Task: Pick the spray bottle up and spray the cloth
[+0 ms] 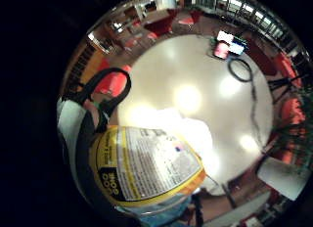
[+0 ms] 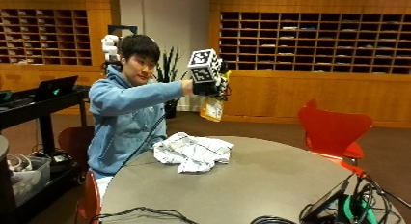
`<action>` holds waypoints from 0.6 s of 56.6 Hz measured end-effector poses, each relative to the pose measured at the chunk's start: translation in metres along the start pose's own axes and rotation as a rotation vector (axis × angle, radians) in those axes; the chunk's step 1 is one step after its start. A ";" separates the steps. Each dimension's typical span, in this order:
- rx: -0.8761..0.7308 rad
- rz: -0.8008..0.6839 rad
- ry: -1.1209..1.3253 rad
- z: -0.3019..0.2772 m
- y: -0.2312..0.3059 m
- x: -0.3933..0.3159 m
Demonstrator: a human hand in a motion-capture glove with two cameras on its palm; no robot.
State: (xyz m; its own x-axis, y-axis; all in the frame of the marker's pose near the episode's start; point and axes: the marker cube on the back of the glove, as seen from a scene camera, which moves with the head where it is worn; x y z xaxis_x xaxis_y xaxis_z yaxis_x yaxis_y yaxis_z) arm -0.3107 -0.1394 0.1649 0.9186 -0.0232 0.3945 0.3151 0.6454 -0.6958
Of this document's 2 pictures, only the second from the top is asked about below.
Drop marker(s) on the yellow snack packet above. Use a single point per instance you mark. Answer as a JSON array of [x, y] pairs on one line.
[[213, 109]]

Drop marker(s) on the white cube with black markers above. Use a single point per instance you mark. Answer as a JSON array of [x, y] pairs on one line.
[[204, 66]]

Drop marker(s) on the black plant pot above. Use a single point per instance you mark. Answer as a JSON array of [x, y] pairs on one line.
[[171, 109]]

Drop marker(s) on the green spiky plant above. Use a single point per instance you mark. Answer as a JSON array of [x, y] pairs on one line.
[[168, 68]]

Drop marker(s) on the white checked cloth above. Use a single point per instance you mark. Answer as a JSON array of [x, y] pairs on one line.
[[193, 151]]

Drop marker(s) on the wide wooden pigeonhole shelf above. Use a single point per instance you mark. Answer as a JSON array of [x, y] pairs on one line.
[[317, 42]]

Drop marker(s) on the person in blue hoodie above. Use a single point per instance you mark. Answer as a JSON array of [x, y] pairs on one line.
[[124, 121]]

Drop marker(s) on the red chair with curved back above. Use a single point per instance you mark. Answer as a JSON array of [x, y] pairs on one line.
[[334, 129]]

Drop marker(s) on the white segmented device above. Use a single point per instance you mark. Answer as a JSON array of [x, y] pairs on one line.
[[110, 47]]

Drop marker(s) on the teal framed sign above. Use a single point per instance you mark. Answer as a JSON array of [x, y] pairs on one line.
[[115, 29]]

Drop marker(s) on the dark red chair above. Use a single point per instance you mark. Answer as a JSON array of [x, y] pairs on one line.
[[75, 140]]

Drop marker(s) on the black laptop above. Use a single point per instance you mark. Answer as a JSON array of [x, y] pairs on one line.
[[56, 88]]

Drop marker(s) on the black tablet screen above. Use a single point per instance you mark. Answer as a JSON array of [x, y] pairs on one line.
[[325, 201]]

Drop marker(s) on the black cart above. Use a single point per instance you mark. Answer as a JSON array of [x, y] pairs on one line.
[[39, 109]]

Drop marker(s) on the small wooden pigeonhole shelf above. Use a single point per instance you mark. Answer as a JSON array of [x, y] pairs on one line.
[[47, 37]]

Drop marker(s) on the black box device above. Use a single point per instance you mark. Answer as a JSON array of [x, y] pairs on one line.
[[62, 161]]

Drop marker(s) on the red chair with thin edge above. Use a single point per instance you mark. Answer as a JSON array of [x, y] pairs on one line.
[[90, 198]]

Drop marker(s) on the green stand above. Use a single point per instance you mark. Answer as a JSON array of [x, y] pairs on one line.
[[357, 211]]

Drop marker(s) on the clear plastic bin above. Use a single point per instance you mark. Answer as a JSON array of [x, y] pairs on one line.
[[30, 182]]

